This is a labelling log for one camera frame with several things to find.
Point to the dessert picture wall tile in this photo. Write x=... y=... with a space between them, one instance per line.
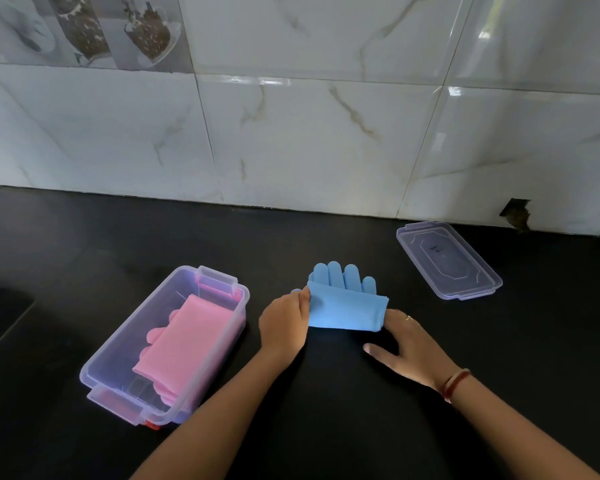
x=80 y=34

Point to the transparent plastic box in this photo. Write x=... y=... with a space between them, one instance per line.
x=120 y=354

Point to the transparent plastic lid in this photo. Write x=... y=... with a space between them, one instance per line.
x=450 y=262

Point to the person's left forearm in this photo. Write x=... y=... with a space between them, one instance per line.
x=215 y=424

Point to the person's right hand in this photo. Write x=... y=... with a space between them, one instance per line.
x=420 y=354

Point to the black sink basin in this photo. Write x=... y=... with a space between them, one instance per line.
x=0 y=324

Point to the person's left hand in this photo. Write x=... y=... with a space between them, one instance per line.
x=282 y=329

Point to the person's right forearm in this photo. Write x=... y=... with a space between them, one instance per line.
x=515 y=434

